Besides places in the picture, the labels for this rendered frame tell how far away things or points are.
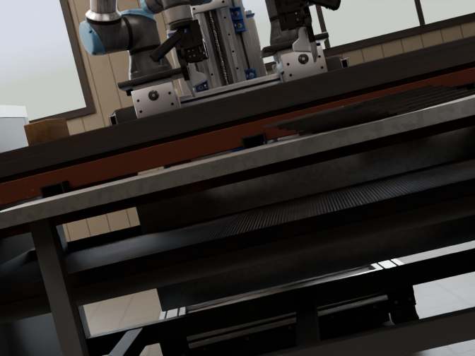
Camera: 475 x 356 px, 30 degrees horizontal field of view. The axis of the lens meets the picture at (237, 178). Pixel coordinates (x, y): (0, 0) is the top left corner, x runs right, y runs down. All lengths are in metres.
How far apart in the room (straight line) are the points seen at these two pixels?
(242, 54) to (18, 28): 3.21
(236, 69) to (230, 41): 0.10
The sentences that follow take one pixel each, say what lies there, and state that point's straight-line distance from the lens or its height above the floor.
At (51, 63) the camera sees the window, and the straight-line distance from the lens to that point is 6.15.
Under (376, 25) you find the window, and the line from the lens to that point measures 6.19.
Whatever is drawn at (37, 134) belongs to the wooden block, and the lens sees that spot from 2.05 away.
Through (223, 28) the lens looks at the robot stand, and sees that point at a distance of 3.13.
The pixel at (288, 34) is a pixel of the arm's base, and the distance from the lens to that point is 3.01.
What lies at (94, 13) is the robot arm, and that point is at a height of 1.27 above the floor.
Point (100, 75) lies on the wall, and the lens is 6.12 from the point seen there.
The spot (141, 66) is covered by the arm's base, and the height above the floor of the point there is 1.08.
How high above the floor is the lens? 0.79
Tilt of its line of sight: 3 degrees down
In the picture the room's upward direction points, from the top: 14 degrees counter-clockwise
